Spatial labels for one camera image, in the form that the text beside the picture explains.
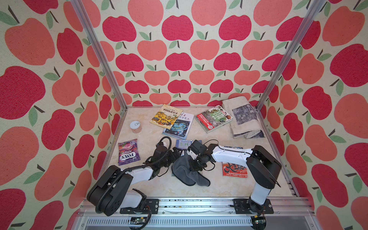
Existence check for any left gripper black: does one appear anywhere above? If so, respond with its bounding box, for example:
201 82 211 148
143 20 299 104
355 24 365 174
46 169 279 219
159 147 184 169

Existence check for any blue sunflower magazine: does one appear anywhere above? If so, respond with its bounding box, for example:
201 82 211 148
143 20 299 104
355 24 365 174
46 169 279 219
175 140 195 150

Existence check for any grey microfibre cloth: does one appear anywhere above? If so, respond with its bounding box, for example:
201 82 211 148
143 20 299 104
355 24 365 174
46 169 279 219
172 154 210 187

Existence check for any red manga book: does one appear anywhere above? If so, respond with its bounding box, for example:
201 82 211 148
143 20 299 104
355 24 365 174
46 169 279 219
222 163 248 178

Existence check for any yellow picture book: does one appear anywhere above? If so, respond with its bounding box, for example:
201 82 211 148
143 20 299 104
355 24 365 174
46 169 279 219
150 104 183 129

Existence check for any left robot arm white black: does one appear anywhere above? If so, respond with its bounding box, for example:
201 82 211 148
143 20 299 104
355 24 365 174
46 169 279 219
87 142 183 216

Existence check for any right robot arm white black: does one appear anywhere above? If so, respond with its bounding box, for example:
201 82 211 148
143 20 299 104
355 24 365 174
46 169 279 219
188 140 282 214

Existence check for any blue science book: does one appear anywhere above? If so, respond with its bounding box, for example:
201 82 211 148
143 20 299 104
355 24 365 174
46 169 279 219
163 112 194 140

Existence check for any red green book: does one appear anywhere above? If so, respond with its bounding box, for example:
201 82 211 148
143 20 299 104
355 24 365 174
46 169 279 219
195 105 233 133

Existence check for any purple candy bag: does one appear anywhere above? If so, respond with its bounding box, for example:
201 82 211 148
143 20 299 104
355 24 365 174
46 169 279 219
118 139 140 166

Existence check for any white round tape roll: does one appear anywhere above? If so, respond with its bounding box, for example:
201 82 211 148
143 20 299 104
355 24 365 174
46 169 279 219
129 120 142 134

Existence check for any folded newspaper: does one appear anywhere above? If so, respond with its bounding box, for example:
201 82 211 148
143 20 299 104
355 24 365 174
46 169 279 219
222 96 265 139

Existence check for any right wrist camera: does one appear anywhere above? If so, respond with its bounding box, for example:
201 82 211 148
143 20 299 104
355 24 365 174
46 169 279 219
187 140 207 160

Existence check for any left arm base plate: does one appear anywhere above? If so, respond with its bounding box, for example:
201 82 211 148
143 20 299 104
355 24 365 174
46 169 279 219
120 199 160 214

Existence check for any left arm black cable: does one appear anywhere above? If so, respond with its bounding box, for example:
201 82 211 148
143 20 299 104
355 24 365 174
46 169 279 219
94 136 173 213

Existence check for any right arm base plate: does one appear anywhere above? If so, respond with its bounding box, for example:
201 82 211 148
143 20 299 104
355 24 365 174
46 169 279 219
230 198 274 215

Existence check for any aluminium front rail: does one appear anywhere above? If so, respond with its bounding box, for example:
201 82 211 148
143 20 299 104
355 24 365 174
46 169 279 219
71 197 322 230

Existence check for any left aluminium frame post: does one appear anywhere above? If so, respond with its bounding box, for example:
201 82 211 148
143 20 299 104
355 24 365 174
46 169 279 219
71 0 127 112

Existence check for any aluminium frame post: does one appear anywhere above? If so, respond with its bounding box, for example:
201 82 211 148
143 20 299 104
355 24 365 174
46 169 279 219
256 0 325 112
71 0 127 112

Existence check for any right aluminium frame post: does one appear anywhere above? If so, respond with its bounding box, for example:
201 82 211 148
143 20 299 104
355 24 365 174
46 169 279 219
256 0 325 112

